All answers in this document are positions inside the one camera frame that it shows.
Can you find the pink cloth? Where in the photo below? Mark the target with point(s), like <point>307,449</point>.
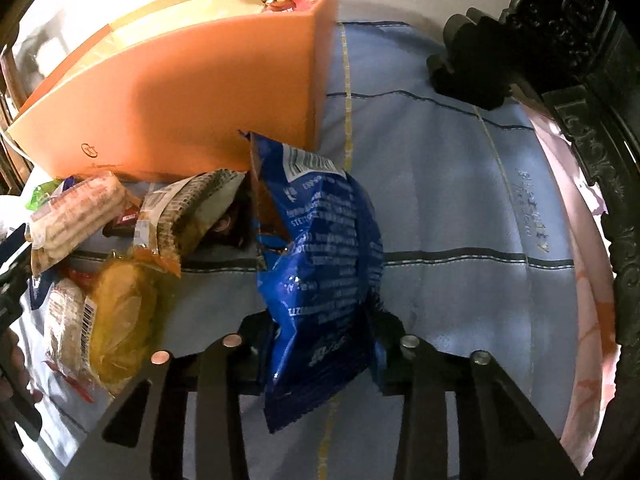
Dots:
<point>590,300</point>

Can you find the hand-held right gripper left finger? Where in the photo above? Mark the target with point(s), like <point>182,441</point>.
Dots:
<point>220,380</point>

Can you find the orange cardboard box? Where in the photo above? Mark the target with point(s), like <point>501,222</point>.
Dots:
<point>175,90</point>

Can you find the small dark red packet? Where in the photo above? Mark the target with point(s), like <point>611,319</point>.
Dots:
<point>125,221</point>

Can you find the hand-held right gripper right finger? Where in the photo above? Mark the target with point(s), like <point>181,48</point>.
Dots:
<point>392,360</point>

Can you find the dark carved wooden chair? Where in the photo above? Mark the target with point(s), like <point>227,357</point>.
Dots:
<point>565,100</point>

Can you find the round yellow bread packet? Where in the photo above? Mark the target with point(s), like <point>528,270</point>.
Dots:
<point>122,315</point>

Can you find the green snack packet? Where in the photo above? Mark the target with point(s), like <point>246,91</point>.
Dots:
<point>42,194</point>

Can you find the blue snack bag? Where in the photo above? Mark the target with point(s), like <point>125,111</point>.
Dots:
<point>320,280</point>

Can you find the clear wafer biscuit packet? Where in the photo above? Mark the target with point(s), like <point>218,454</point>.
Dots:
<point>75,215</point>

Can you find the light blue tablecloth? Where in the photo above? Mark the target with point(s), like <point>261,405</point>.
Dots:
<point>450,220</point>

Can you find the person's left hand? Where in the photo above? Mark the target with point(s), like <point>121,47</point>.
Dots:
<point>10,372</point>

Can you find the grey-brown snack packet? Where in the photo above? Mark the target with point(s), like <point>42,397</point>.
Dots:
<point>185,210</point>

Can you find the barcoded wafer packet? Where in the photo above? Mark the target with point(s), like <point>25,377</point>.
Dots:
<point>65,330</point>

